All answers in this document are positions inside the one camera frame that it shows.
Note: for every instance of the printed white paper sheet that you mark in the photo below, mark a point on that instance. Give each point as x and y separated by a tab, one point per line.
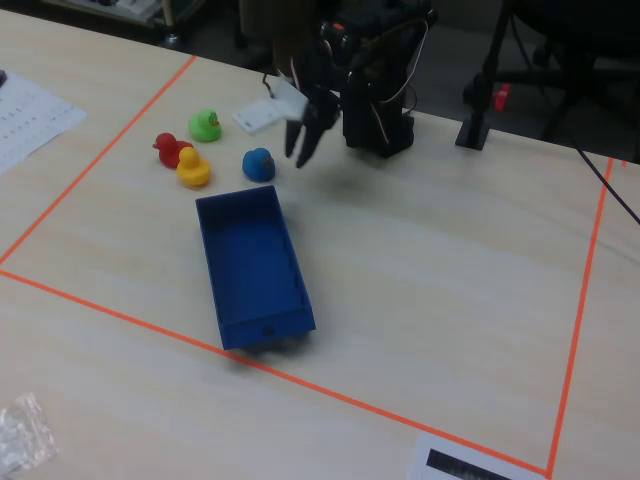
30	125

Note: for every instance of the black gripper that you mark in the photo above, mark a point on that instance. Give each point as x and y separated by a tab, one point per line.
318	116

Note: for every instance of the yellow rubber duck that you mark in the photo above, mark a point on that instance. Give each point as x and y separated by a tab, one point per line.
192	170

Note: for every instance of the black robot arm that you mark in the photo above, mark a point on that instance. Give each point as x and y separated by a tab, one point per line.
375	125

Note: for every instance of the blue rubber duck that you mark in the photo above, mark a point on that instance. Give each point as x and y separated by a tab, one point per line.
258	165

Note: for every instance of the small black red device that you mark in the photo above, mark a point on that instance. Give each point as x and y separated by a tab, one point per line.
474	130

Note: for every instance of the small white card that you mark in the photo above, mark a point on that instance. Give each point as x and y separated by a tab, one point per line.
255	117

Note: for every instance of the green rubber duck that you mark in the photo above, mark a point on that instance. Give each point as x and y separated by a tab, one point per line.
204	127

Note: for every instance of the blue plastic box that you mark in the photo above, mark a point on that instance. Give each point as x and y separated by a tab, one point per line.
255	270

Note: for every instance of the metal shelf cart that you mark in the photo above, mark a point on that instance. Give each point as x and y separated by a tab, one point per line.
145	12

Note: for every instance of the red rubber duck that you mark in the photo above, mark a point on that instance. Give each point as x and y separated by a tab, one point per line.
167	149

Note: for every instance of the red clamp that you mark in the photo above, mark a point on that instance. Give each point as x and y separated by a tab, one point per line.
501	97

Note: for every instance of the clear plastic bag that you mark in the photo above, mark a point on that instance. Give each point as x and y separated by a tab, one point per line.
25	440

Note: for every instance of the white paper with black bar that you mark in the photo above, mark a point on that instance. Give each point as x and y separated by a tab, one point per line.
465	462

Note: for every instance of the black office chair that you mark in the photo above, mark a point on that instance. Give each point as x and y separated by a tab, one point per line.
575	65

